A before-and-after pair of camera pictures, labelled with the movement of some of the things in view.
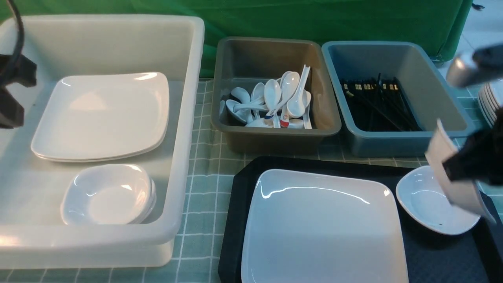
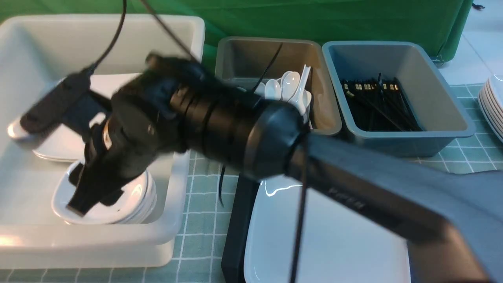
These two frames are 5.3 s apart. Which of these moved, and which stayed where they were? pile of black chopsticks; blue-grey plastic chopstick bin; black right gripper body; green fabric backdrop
Moved: black right gripper body
Stayed: pile of black chopsticks; green fabric backdrop; blue-grey plastic chopstick bin
